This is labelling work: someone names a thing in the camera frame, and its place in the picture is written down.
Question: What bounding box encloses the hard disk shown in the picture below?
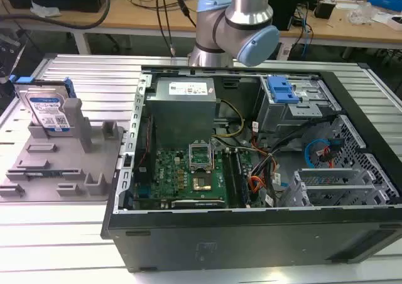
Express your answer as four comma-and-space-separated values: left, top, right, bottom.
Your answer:
10, 75, 75, 132

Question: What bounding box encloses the metal CPU socket cover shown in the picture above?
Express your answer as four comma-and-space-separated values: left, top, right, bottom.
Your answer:
187, 142, 213, 173

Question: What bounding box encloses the grey power supply unit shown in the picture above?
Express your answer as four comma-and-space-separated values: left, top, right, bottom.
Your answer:
144, 77, 219, 149

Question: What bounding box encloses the green motherboard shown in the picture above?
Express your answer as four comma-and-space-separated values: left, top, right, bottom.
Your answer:
134, 145, 255, 209

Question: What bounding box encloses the CPU socket with gold contacts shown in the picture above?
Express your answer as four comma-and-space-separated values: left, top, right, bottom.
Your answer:
192, 176, 215, 192

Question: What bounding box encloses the blue drive bay latch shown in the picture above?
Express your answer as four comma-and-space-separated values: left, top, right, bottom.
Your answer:
267, 75, 300, 104

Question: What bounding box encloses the silver drive cage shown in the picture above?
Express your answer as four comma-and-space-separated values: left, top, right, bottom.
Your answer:
254, 75, 342, 131

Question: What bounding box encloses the black open PC case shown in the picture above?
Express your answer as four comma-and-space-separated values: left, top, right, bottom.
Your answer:
100, 64, 402, 273

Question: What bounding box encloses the wooden desk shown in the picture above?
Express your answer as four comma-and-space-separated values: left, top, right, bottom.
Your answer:
0, 0, 402, 50

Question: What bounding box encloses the grey parts rack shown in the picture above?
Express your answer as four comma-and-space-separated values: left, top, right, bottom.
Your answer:
0, 97, 125, 203

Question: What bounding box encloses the RAM stick in rack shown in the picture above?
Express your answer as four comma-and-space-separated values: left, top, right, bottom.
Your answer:
6, 168, 81, 181

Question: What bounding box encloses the black box on desk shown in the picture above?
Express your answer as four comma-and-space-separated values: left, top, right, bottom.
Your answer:
314, 0, 337, 19

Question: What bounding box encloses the crumpled clear plastic bag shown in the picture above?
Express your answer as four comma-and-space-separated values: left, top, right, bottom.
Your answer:
346, 3, 379, 25

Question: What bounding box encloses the yellow power wire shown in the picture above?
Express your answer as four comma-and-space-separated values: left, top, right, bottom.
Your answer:
212, 99, 246, 138

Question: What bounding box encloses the orange and black wire bundle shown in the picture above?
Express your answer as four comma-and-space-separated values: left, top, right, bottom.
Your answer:
247, 145, 283, 200

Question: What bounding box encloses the blue SATA wire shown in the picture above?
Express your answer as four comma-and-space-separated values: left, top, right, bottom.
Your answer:
305, 138, 331, 169

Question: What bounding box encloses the black hanging cable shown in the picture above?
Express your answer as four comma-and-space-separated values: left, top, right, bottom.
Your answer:
155, 0, 177, 57

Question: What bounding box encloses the silver disk bay bracket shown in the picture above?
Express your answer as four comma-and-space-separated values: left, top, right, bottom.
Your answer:
279, 167, 396, 207

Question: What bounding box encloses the thick grey cable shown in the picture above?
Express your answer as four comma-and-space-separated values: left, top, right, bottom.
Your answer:
0, 0, 111, 31

